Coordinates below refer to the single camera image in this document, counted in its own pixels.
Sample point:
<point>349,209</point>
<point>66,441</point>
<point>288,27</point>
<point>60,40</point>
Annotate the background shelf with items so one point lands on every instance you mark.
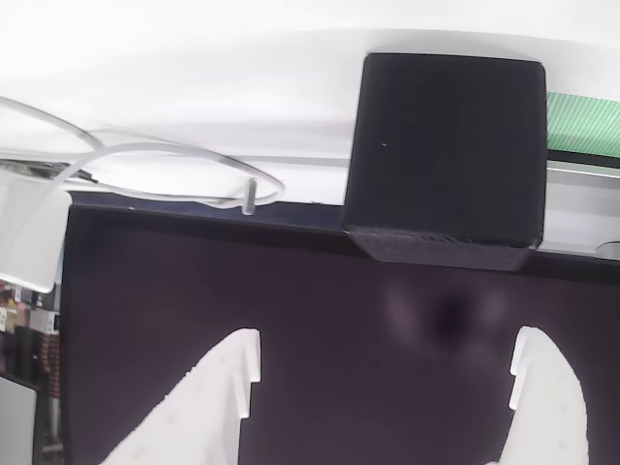
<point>29,315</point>

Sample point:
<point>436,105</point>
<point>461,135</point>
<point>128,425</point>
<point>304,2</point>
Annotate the black cube block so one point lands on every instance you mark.
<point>445,145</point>

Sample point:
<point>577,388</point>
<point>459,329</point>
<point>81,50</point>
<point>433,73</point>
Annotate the black glossy panel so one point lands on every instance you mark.
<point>315,315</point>

